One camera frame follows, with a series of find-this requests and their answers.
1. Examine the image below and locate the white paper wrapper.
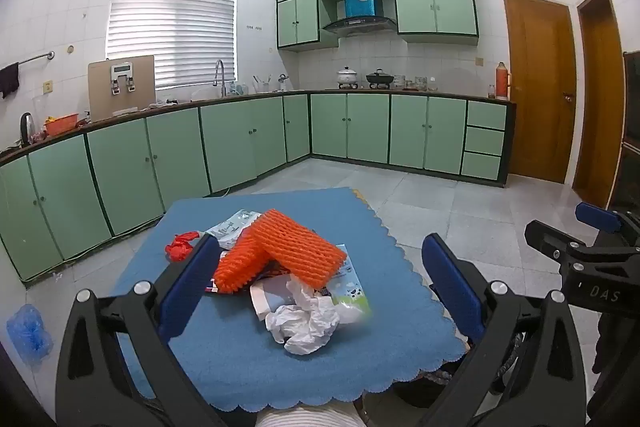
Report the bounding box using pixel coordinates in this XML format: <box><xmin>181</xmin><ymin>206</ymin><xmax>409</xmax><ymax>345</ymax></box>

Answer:
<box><xmin>249</xmin><ymin>277</ymin><xmax>292</xmax><ymax>323</ymax></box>

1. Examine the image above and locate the knotted red plastic bag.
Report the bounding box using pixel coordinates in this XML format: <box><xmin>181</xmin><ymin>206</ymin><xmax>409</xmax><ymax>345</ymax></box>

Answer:
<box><xmin>165</xmin><ymin>231</ymin><xmax>202</xmax><ymax>264</ymax></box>

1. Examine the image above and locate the blue wrapped hood chimney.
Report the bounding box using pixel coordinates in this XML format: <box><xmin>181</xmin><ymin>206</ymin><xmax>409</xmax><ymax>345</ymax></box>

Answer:
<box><xmin>344</xmin><ymin>0</ymin><xmax>378</xmax><ymax>18</ymax></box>

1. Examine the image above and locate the green base cabinet run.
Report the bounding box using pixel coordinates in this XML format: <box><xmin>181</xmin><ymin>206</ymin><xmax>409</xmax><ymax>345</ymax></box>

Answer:
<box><xmin>0</xmin><ymin>89</ymin><xmax>517</xmax><ymax>283</ymax></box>

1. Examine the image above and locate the wooden door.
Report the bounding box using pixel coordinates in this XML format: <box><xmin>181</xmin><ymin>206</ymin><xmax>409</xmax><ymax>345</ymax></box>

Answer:
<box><xmin>502</xmin><ymin>0</ymin><xmax>578</xmax><ymax>185</ymax></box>
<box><xmin>572</xmin><ymin>0</ymin><xmax>628</xmax><ymax>210</ymax></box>

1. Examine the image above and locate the white window blind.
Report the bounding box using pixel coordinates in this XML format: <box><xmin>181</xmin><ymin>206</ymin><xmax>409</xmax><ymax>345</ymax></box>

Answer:
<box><xmin>106</xmin><ymin>0</ymin><xmax>238</xmax><ymax>90</ymax></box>

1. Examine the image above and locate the orange foam fruit net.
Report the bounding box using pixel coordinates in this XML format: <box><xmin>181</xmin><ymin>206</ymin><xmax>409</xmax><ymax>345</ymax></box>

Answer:
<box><xmin>249</xmin><ymin>208</ymin><xmax>349</xmax><ymax>291</ymax></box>
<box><xmin>213</xmin><ymin>227</ymin><xmax>275</xmax><ymax>296</ymax></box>

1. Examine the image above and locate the steel towel rail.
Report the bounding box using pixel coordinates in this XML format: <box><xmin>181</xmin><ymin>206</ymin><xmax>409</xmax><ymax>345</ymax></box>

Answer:
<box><xmin>17</xmin><ymin>51</ymin><xmax>56</xmax><ymax>68</ymax></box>

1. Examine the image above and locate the orange plastic basin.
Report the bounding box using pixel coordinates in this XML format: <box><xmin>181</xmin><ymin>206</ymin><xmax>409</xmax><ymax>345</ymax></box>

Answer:
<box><xmin>44</xmin><ymin>113</ymin><xmax>81</xmax><ymax>136</ymax></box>

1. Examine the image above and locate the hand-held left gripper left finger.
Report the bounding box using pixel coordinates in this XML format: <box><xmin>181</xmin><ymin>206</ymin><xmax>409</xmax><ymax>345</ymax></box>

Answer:
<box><xmin>55</xmin><ymin>234</ymin><xmax>226</xmax><ymax>427</ymax></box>

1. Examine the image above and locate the blue scalloped table mat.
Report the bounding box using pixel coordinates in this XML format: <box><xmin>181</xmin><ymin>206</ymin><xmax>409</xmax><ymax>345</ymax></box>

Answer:
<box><xmin>107</xmin><ymin>187</ymin><xmax>468</xmax><ymax>411</ymax></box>

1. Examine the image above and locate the black glass cabinet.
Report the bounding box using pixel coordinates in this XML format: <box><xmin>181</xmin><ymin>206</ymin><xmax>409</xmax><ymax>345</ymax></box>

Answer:
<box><xmin>620</xmin><ymin>51</ymin><xmax>640</xmax><ymax>212</ymax></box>

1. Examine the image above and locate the blue white cow-print packet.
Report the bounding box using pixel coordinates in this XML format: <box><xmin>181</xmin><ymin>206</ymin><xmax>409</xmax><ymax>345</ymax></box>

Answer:
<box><xmin>312</xmin><ymin>243</ymin><xmax>372</xmax><ymax>323</ymax></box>

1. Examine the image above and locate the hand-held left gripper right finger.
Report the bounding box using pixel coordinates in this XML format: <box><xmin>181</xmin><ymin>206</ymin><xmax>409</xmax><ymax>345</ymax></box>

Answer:
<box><xmin>421</xmin><ymin>233</ymin><xmax>588</xmax><ymax>427</ymax></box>

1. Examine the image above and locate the orange thermos flask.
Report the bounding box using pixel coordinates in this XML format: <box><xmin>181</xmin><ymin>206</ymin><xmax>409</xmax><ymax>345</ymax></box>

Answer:
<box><xmin>494</xmin><ymin>62</ymin><xmax>513</xmax><ymax>102</ymax></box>

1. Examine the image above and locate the dark hanging towel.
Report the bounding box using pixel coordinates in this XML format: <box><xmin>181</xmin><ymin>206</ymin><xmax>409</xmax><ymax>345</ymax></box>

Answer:
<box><xmin>0</xmin><ymin>62</ymin><xmax>21</xmax><ymax>100</ymax></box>

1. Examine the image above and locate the black wok with lid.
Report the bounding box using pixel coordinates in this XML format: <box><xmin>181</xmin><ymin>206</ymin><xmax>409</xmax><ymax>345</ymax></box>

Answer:
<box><xmin>366</xmin><ymin>68</ymin><xmax>396</xmax><ymax>88</ymax></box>

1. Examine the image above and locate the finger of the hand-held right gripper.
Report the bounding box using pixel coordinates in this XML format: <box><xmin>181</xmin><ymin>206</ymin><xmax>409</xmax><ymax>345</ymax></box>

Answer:
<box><xmin>575</xmin><ymin>202</ymin><xmax>640</xmax><ymax>250</ymax></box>
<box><xmin>524</xmin><ymin>219</ymin><xmax>640</xmax><ymax>275</ymax></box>

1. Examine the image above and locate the white paper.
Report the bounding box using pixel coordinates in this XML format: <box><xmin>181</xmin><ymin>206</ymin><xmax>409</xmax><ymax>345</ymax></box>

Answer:
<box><xmin>265</xmin><ymin>277</ymin><xmax>342</xmax><ymax>356</ymax></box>

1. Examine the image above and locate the black range hood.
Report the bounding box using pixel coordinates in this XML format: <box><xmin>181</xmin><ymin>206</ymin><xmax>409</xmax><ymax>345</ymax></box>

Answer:
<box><xmin>321</xmin><ymin>16</ymin><xmax>398</xmax><ymax>38</ymax></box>

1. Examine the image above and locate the blue plastic bag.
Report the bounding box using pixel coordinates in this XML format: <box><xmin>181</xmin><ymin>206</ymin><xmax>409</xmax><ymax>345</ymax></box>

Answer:
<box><xmin>6</xmin><ymin>304</ymin><xmax>54</xmax><ymax>365</ymax></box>

